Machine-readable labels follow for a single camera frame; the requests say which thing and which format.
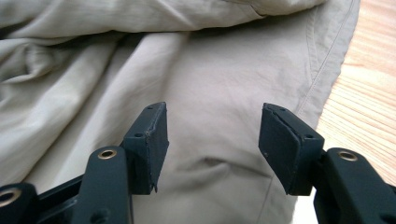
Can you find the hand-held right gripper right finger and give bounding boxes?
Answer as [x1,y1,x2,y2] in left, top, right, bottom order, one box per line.
[258,102,326,197]

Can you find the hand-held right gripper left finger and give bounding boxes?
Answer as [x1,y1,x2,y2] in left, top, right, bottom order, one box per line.
[120,101,171,196]

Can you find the beige shorts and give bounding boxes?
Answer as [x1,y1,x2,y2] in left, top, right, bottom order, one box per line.
[0,0,362,224]

